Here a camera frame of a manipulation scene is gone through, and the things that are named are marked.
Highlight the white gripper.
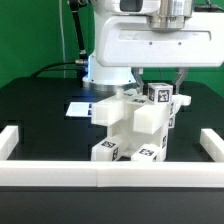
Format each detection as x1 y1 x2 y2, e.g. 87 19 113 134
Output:
95 13 224 95

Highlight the white tagged cube nut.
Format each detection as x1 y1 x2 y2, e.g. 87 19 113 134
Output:
148 83 173 104

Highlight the white chair back part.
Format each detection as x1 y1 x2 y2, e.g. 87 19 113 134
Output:
91 89 191 134

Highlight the white chair seat part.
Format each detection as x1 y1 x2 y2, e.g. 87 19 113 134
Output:
106 99 177 163

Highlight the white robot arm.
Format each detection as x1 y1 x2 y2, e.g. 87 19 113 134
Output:
83 0 224 89

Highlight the white marker sheet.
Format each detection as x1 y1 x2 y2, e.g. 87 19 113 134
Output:
66 102 92 117

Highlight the white U-shaped fence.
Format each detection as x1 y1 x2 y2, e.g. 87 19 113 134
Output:
0 126 224 188

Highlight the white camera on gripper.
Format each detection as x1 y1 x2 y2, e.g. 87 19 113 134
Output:
103 0 161 14

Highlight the black cable hose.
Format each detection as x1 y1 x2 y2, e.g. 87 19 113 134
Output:
31 0 90 78

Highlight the thin white cable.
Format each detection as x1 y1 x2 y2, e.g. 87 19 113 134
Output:
58 0 67 78

